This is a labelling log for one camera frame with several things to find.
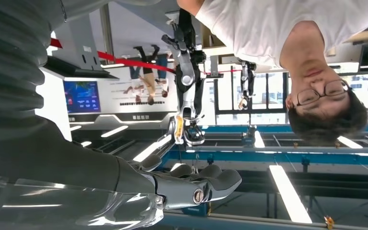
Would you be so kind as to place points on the silver black humanoid robot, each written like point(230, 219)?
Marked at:
point(247, 82)

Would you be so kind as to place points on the chrome stanchion post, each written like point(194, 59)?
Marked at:
point(106, 31)

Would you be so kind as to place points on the red barrier belt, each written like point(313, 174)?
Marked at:
point(123, 61)

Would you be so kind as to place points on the blue steel gantry frame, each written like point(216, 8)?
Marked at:
point(266, 157)

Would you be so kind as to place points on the blue display screen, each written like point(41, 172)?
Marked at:
point(82, 96)

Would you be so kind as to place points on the person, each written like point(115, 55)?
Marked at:
point(266, 25)

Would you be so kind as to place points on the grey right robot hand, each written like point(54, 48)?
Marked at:
point(60, 177)

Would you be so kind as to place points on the wooden desk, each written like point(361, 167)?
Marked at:
point(365, 35)

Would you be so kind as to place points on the grey kiosk stand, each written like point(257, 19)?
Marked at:
point(76, 44)

